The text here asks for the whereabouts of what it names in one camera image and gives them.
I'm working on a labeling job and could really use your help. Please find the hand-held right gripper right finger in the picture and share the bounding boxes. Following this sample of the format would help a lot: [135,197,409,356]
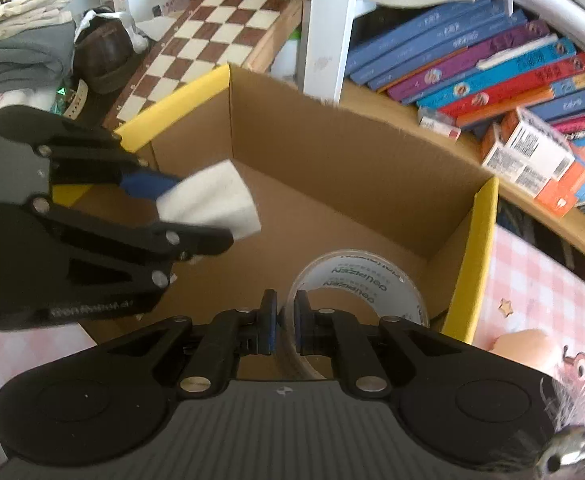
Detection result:
[292,290,478,396]

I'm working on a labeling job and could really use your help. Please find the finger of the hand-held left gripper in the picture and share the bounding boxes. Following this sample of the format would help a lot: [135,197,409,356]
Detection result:
[0,106,182,201]
[26,195,236,295]

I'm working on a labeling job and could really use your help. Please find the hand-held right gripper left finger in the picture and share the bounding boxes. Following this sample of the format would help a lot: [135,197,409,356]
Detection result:
[97,288,280,402]

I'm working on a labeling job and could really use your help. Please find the white sponge block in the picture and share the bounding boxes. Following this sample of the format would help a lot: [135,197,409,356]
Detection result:
[155,159,263,240]

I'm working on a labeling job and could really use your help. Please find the clear tape roll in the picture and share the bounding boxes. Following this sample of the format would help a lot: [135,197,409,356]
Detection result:
[278,247,429,382]

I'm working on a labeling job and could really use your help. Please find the cardboard box with yellow flaps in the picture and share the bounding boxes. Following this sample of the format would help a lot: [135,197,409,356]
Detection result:
[52,62,500,346]

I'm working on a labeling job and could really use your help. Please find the brown leather cap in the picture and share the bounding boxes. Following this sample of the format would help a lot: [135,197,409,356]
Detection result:
[72,7,146,96]

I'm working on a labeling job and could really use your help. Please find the wooden chessboard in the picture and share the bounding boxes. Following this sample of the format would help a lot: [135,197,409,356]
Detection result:
[103,0,313,133]

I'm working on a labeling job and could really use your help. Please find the grey folded cloth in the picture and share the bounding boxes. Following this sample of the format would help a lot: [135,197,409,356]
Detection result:
[0,22,78,106]

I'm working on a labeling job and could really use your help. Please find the white gloves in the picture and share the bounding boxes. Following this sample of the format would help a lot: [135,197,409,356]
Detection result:
[0,0,76,41]

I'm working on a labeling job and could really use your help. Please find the peach rubber toy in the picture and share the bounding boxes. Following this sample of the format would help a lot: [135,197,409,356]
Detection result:
[495,329,568,367]

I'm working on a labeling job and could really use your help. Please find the pink checked tablecloth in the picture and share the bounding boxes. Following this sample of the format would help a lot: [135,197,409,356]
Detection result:
[0,225,585,391]

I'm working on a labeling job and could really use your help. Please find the small pink white box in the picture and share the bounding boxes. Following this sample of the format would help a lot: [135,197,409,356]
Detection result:
[417,107,462,141]

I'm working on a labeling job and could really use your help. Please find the pink furry plush toy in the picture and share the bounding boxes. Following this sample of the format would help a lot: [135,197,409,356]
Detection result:
[537,350,585,480]

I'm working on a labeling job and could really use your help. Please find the orange and white carton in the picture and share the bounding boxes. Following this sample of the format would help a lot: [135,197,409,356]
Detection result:
[480,122,585,219]

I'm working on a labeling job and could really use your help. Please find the silver metal bell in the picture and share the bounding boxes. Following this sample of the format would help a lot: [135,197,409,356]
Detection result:
[537,425,585,477]

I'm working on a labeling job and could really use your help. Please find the white labelled carton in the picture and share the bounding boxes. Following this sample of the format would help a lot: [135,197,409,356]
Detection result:
[503,107,576,181]

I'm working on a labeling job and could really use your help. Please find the row of colourful books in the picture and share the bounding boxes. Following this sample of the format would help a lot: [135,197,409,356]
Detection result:
[345,0,585,226]

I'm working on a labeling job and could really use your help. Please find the cream watch strap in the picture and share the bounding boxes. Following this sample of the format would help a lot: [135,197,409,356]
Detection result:
[62,80,90,121]

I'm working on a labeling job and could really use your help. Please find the white shelf post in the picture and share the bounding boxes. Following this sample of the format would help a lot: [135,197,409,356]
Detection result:
[303,0,363,106]

